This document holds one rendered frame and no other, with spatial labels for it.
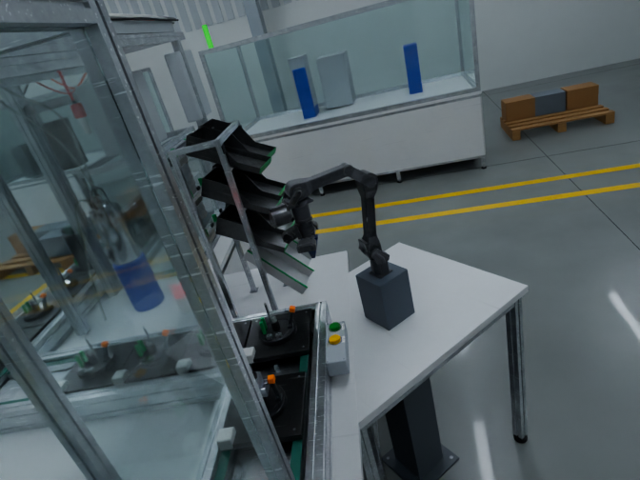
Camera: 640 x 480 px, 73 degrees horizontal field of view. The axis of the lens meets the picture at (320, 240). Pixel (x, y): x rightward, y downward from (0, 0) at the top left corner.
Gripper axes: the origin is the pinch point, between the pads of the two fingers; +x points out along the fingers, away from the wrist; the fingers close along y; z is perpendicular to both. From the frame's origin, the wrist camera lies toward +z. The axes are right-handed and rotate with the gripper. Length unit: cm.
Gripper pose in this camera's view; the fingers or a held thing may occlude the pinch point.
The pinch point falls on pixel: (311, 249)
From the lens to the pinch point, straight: 149.2
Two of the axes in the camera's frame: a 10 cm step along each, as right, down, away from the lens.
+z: -9.7, 1.9, 1.3
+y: -0.3, 4.4, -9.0
